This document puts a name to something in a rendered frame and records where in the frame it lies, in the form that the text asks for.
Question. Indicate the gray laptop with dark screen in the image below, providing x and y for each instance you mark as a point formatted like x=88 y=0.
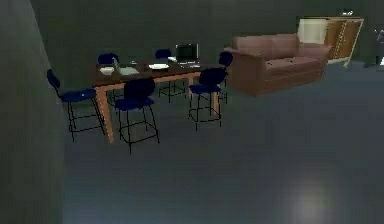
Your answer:
x=187 y=53

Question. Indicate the blue chair with black legs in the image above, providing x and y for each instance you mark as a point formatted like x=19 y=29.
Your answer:
x=163 y=53
x=76 y=96
x=135 y=100
x=107 y=58
x=226 y=58
x=208 y=85

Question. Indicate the small white object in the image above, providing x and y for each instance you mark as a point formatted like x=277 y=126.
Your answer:
x=172 y=59

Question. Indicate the white plate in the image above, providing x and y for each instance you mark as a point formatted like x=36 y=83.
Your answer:
x=158 y=66

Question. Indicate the brown wooden dining table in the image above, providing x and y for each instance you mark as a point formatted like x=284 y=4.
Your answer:
x=143 y=75

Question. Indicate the white bowl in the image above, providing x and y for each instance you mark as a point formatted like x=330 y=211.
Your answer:
x=106 y=70

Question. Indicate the brown sofa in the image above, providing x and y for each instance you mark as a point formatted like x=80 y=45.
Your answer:
x=276 y=63

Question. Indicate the wooden cabinet with pale side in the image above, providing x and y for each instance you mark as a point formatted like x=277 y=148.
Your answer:
x=343 y=38

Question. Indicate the small white cabinet ornament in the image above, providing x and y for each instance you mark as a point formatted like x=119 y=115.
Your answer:
x=347 y=13

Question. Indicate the dark gray stand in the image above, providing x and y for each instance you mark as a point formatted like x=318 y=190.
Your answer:
x=379 y=46

